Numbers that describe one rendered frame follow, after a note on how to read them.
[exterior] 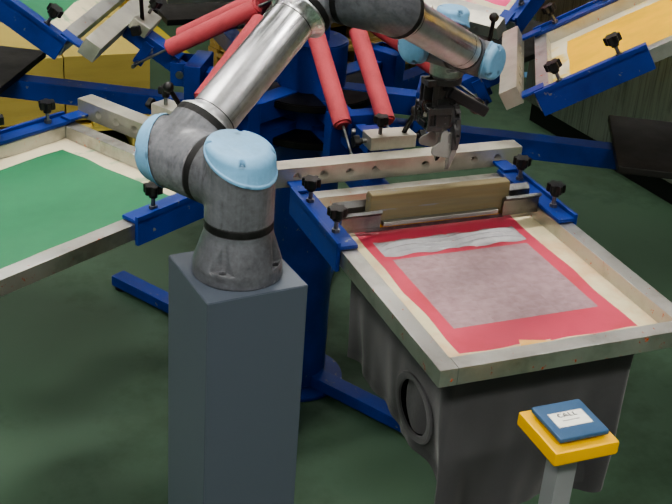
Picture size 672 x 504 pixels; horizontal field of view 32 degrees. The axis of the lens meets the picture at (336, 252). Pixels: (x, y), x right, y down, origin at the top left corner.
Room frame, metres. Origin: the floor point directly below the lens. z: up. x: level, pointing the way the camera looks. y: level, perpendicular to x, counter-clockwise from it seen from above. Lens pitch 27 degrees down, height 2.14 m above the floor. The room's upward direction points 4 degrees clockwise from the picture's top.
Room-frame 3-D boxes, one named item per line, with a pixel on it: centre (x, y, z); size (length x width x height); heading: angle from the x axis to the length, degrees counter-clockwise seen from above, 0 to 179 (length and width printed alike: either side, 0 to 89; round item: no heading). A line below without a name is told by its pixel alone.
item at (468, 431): (1.99, -0.43, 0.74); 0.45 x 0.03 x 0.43; 114
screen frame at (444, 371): (2.25, -0.31, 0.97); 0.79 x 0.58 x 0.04; 24
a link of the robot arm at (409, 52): (2.35, -0.16, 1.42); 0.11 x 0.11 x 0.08; 53
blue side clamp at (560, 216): (2.59, -0.47, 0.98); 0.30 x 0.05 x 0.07; 24
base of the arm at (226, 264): (1.72, 0.16, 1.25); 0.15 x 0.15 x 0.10
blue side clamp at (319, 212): (2.36, 0.04, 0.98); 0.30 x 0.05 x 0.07; 24
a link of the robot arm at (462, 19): (2.44, -0.21, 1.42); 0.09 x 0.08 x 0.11; 143
